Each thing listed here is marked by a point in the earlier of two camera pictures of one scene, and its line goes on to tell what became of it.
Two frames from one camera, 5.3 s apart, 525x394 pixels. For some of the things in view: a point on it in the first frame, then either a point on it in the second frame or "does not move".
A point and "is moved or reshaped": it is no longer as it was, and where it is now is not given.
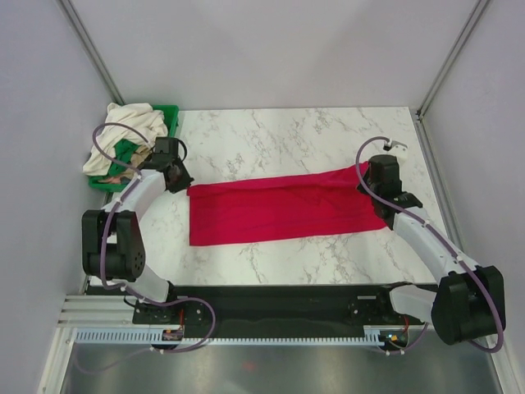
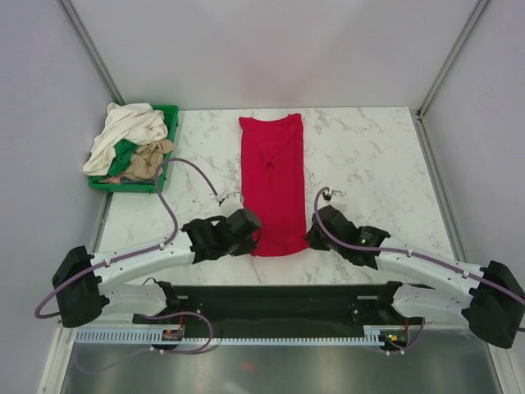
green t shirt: (124, 149) does not move
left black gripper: (185, 181) to (246, 249)
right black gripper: (364, 187) to (313, 242)
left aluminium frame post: (74, 18) does not move
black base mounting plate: (275, 310) does not move
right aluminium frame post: (478, 11) does not move
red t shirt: (293, 206) is moved or reshaped
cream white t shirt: (126, 121) does not move
